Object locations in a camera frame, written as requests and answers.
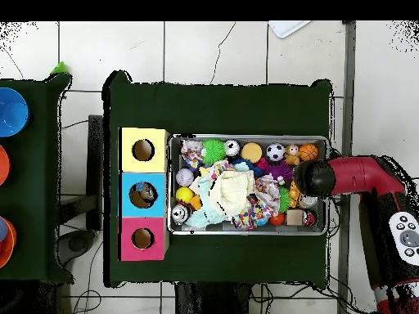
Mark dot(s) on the mint green cloth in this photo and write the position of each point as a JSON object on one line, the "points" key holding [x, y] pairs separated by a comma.
{"points": [[203, 196]]}

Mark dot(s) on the polka dot cloth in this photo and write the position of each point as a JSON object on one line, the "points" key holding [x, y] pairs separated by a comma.
{"points": [[268, 193], [244, 220]]}

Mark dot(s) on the small clear plastic bottle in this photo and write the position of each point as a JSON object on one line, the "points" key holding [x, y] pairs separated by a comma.
{"points": [[150, 193]]}

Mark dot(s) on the crushed clear plastic bottle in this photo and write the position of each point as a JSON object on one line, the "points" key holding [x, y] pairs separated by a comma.
{"points": [[140, 186]]}

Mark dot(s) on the orange toy brick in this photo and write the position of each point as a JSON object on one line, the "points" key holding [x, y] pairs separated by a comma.
{"points": [[294, 196]]}

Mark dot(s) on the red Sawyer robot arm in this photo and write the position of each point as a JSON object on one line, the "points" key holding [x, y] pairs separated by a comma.
{"points": [[356, 173]]}

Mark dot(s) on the shallow clear mesh bin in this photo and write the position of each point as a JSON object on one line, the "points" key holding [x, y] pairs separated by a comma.
{"points": [[262, 138]]}

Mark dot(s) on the wooden box with three holes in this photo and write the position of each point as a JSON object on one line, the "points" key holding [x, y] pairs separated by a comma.
{"points": [[157, 209]]}

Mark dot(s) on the green spiky ball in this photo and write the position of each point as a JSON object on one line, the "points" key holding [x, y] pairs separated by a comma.
{"points": [[213, 152]]}

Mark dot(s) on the white baseball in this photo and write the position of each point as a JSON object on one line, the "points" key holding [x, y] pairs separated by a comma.
{"points": [[185, 177]]}

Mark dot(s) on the black and white soccer ball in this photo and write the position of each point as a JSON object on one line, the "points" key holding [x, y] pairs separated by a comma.
{"points": [[275, 152]]}

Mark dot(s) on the purple spiky ball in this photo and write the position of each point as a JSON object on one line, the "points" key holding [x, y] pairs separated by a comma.
{"points": [[280, 171]]}

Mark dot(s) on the white tray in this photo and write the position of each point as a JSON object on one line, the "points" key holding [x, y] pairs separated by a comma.
{"points": [[288, 27]]}

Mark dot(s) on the dark green side tablecloth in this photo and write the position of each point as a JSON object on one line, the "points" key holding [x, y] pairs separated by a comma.
{"points": [[36, 180]]}

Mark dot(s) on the small green object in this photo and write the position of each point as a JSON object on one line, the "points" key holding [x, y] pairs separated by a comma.
{"points": [[59, 68]]}

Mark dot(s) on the orange bowl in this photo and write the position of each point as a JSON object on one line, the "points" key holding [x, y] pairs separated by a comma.
{"points": [[11, 252], [3, 165]]}

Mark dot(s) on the blue bowl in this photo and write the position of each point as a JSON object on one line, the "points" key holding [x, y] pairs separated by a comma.
{"points": [[11, 113]]}

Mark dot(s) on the small blue cup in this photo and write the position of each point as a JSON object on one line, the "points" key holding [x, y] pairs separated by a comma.
{"points": [[2, 229]]}

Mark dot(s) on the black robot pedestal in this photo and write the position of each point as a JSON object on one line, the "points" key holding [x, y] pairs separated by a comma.
{"points": [[212, 301]]}

